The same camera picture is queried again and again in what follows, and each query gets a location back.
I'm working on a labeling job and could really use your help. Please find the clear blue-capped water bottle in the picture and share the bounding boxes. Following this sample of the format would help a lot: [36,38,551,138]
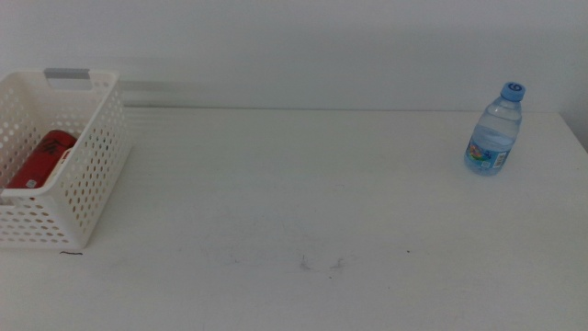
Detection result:
[463,81,527,177]

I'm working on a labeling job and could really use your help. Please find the red cola can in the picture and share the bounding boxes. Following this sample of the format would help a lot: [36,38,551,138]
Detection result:
[5,129,78,190]

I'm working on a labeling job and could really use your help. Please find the white perforated plastic basket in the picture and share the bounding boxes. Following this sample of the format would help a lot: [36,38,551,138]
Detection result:
[0,67,131,251]

